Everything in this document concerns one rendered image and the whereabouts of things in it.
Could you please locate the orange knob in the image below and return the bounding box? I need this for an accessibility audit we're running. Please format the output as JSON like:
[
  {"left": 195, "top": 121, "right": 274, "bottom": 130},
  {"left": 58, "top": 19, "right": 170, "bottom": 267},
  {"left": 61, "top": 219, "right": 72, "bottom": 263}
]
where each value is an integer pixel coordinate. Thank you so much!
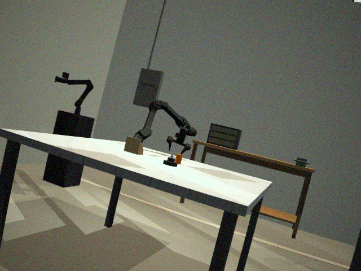
[{"left": 175, "top": 154, "right": 183, "bottom": 164}]

